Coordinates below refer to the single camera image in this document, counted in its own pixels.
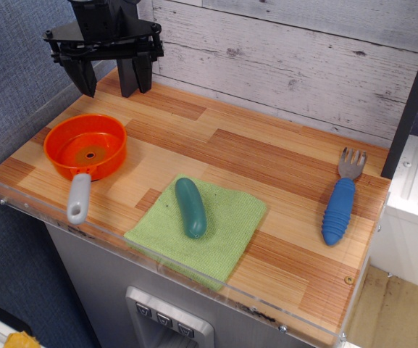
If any blue handled metal fork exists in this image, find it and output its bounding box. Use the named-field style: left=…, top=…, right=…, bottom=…
left=322, top=147, right=367, bottom=247

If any green cloth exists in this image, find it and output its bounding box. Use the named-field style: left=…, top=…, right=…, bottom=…
left=124, top=175, right=267, bottom=291

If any silver control panel with buttons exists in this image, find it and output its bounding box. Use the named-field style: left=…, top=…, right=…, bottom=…
left=125, top=286, right=215, bottom=347

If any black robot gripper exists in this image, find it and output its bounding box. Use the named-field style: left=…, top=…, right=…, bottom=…
left=43, top=1, right=164, bottom=98

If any green toy cucumber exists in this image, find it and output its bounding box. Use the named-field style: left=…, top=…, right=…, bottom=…
left=175, top=178, right=208, bottom=239

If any black vertical post right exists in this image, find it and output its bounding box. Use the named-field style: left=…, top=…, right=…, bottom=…
left=380, top=71, right=418, bottom=179

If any orange toy pan grey handle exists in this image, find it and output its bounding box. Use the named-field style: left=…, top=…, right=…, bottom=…
left=43, top=114, right=128, bottom=225

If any clear acrylic guard rail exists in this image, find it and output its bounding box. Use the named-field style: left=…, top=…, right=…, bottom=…
left=0, top=52, right=390, bottom=344

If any yellow object at corner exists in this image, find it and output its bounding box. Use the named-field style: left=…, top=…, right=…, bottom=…
left=3, top=331, right=41, bottom=348

